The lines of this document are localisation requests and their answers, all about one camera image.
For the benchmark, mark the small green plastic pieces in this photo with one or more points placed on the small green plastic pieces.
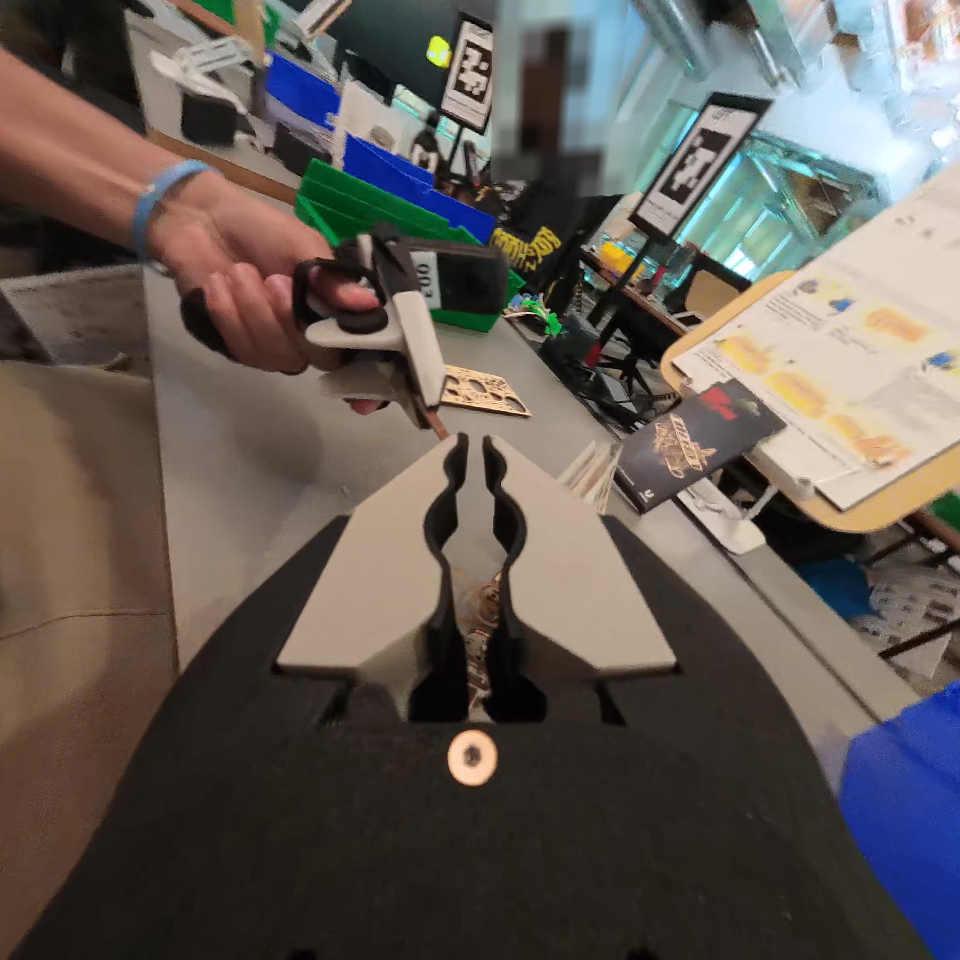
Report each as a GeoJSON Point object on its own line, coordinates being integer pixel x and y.
{"type": "Point", "coordinates": [551, 322]}

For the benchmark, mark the dark monitor screen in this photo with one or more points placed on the dark monitor screen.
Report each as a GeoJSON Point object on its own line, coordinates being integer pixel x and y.
{"type": "Point", "coordinates": [390, 45]}

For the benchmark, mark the white and black device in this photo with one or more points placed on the white and black device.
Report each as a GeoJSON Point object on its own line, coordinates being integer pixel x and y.
{"type": "Point", "coordinates": [210, 112]}

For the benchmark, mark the small brown wooden part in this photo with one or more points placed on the small brown wooden part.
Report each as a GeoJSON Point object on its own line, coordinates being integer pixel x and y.
{"type": "Point", "coordinates": [441, 429]}

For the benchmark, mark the laser-cut wooden parts sheet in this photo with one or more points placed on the laser-cut wooden parts sheet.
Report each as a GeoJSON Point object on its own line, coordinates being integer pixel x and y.
{"type": "Point", "coordinates": [510, 405]}

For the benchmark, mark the white printed sheet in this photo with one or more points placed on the white printed sheet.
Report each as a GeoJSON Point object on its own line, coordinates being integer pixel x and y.
{"type": "Point", "coordinates": [67, 315]}

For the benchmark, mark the rounded plywood tabletop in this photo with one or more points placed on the rounded plywood tabletop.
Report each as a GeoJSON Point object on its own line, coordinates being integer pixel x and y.
{"type": "Point", "coordinates": [709, 311]}

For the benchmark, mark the blue wristband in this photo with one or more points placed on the blue wristband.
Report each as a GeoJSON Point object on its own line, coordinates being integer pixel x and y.
{"type": "Point", "coordinates": [146, 214]}

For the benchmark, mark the wooden model assembly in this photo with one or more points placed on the wooden model assembly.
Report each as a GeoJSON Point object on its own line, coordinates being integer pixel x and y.
{"type": "Point", "coordinates": [487, 600]}

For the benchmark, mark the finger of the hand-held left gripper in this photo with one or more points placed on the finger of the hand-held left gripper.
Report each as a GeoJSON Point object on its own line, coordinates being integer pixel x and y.
{"type": "Point", "coordinates": [420, 352]}

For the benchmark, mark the green plastic bin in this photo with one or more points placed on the green plastic bin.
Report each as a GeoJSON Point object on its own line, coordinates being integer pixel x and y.
{"type": "Point", "coordinates": [360, 202]}

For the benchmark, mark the person's left hand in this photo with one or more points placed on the person's left hand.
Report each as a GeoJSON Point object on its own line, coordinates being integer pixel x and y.
{"type": "Point", "coordinates": [240, 285]}

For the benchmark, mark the yellow sticker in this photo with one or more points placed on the yellow sticker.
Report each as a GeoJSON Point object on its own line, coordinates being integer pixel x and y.
{"type": "Point", "coordinates": [439, 52]}

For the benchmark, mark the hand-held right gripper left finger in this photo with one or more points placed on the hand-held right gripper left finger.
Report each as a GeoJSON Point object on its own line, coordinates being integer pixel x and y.
{"type": "Point", "coordinates": [360, 600]}

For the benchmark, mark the black product card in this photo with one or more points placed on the black product card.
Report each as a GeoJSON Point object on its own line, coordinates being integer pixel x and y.
{"type": "Point", "coordinates": [690, 442]}

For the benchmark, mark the black white marker board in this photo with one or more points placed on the black white marker board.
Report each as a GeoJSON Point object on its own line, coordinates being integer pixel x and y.
{"type": "Point", "coordinates": [694, 165]}
{"type": "Point", "coordinates": [469, 75]}

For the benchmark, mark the printed instruction sheet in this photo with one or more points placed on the printed instruction sheet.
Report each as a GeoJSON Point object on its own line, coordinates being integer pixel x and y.
{"type": "Point", "coordinates": [862, 337]}

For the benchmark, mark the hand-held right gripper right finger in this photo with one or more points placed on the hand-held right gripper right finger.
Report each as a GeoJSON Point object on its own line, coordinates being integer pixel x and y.
{"type": "Point", "coordinates": [585, 600]}

